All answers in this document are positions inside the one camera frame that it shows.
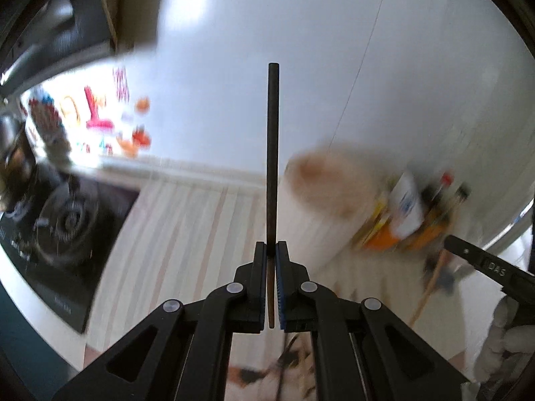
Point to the black gas stove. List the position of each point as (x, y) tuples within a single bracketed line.
[(71, 225)]

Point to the black range hood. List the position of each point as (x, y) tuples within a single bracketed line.
[(62, 29)]

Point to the dark teal cabinet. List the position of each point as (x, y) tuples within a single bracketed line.
[(25, 321)]

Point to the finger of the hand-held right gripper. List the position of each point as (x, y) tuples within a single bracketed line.
[(480, 261)]

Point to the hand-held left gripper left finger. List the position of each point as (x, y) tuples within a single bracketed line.
[(260, 275)]

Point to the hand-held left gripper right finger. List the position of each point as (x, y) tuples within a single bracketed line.
[(281, 284)]

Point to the black chopstick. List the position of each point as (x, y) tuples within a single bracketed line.
[(273, 154)]

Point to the beige utensil holder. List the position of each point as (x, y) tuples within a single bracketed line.
[(317, 217)]

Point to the tan wood chopstick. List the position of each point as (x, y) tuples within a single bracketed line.
[(426, 296)]

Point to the steel steamer pot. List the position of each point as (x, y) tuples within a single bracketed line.
[(14, 154)]

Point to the red cap sauce bottle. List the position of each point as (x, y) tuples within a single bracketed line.
[(436, 192)]

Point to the orange packet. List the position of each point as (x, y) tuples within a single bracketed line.
[(388, 240)]

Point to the colourful wall sticker set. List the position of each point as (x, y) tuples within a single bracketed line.
[(96, 112)]

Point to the person's right hand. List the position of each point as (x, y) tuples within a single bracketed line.
[(501, 342)]

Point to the white packet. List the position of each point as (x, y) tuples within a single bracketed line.
[(405, 204)]

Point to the cat pattern mat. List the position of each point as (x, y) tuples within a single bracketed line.
[(292, 359)]

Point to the yellow packet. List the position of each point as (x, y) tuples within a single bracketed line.
[(378, 213)]

